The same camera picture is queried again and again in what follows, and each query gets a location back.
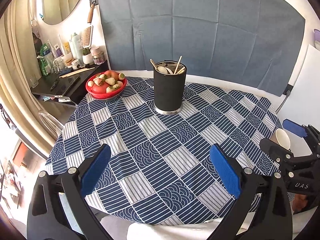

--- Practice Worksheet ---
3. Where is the beige cup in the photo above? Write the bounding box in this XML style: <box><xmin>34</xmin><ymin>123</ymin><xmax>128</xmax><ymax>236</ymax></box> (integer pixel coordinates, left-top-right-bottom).
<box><xmin>269</xmin><ymin>128</ymin><xmax>292</xmax><ymax>153</ymax></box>

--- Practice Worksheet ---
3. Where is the row of toiletry bottles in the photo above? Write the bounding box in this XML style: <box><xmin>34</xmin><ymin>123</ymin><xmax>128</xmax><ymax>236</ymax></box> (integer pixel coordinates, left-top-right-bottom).
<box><xmin>31</xmin><ymin>31</ymin><xmax>84</xmax><ymax>75</ymax></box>

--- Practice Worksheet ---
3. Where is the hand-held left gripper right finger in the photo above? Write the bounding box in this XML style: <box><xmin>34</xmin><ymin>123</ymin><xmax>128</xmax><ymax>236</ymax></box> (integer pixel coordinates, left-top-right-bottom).
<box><xmin>209</xmin><ymin>144</ymin><xmax>293</xmax><ymax>240</ymax></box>

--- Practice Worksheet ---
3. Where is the cream curtain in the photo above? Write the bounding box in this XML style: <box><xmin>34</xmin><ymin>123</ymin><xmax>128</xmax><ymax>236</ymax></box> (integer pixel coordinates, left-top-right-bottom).
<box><xmin>0</xmin><ymin>0</ymin><xmax>63</xmax><ymax>160</ymax></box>

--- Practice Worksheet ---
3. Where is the person's right hand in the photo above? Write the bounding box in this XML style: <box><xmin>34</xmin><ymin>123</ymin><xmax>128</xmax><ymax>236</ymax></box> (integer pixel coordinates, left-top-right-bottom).
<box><xmin>292</xmin><ymin>194</ymin><xmax>309</xmax><ymax>212</ymax></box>

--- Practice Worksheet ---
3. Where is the black laptop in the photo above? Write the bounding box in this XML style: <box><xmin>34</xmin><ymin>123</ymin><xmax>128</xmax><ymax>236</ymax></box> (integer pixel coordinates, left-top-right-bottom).
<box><xmin>49</xmin><ymin>76</ymin><xmax>81</xmax><ymax>97</ymax></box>

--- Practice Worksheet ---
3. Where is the red fruit bowl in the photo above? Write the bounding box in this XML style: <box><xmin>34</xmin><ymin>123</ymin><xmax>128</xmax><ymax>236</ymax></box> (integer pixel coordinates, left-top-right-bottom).
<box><xmin>86</xmin><ymin>74</ymin><xmax>127</xmax><ymax>100</ymax></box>

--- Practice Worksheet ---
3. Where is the pile of strawberries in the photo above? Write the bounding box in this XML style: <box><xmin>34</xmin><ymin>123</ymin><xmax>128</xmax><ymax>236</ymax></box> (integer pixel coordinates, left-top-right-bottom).
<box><xmin>87</xmin><ymin>72</ymin><xmax>125</xmax><ymax>93</ymax></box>

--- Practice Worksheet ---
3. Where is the pink lidded jar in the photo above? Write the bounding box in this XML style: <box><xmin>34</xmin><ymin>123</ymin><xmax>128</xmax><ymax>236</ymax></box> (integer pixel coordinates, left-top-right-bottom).
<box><xmin>90</xmin><ymin>46</ymin><xmax>105</xmax><ymax>65</ymax></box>

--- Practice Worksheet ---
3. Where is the blue backdrop cloth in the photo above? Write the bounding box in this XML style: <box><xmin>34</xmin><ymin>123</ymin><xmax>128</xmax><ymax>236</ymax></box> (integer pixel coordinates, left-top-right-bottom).
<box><xmin>97</xmin><ymin>0</ymin><xmax>307</xmax><ymax>97</ymax></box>

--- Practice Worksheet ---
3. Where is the small potted plant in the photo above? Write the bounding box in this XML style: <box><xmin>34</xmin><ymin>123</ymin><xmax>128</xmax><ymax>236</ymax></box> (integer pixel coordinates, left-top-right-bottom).
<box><xmin>81</xmin><ymin>47</ymin><xmax>93</xmax><ymax>65</ymax></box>

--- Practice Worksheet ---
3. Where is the black cylindrical utensil holder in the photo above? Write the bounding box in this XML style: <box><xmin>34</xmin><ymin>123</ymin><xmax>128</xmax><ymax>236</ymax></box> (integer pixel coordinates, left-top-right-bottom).
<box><xmin>153</xmin><ymin>60</ymin><xmax>187</xmax><ymax>115</ymax></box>

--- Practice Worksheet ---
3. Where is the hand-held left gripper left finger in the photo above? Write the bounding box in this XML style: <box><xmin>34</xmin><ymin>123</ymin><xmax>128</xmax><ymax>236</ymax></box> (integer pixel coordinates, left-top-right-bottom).
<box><xmin>27</xmin><ymin>144</ymin><xmax>112</xmax><ymax>240</ymax></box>

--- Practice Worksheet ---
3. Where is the blue patterned tablecloth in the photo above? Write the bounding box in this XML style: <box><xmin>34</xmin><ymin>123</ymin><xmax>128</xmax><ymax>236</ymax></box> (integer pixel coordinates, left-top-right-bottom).
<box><xmin>45</xmin><ymin>76</ymin><xmax>295</xmax><ymax>227</ymax></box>

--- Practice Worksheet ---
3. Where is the wooden handle hairbrush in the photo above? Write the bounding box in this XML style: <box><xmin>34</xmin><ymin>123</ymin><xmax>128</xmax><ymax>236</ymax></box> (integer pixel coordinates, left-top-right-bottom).
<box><xmin>80</xmin><ymin>4</ymin><xmax>96</xmax><ymax>48</ymax></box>

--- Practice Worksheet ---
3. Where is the round wall mirror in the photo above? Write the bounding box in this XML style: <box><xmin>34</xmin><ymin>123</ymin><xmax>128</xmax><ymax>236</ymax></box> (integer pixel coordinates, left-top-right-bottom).
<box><xmin>40</xmin><ymin>0</ymin><xmax>88</xmax><ymax>25</ymax></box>

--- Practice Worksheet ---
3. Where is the black cable with clip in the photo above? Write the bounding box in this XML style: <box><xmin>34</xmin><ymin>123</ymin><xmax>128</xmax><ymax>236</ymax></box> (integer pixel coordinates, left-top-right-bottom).
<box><xmin>275</xmin><ymin>84</ymin><xmax>293</xmax><ymax>114</ymax></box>

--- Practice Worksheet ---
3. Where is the black side table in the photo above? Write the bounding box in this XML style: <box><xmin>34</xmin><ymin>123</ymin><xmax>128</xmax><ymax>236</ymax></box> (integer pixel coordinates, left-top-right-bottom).
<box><xmin>30</xmin><ymin>60</ymin><xmax>108</xmax><ymax>107</ymax></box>

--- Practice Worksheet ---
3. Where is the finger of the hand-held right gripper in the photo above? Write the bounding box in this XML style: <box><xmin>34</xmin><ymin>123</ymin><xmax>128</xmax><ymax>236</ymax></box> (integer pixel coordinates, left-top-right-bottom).
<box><xmin>259</xmin><ymin>137</ymin><xmax>300</xmax><ymax>170</ymax></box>
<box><xmin>282</xmin><ymin>119</ymin><xmax>310</xmax><ymax>138</ymax></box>

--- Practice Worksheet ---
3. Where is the clear plastic chair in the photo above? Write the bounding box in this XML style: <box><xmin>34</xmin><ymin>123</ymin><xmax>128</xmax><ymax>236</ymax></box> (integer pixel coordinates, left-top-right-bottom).
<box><xmin>37</xmin><ymin>110</ymin><xmax>64</xmax><ymax>137</ymax></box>

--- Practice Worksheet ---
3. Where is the long wooden stick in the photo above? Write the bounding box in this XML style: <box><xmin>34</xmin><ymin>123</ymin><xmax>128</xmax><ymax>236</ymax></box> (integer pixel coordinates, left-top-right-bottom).
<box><xmin>59</xmin><ymin>67</ymin><xmax>96</xmax><ymax>78</ymax></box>

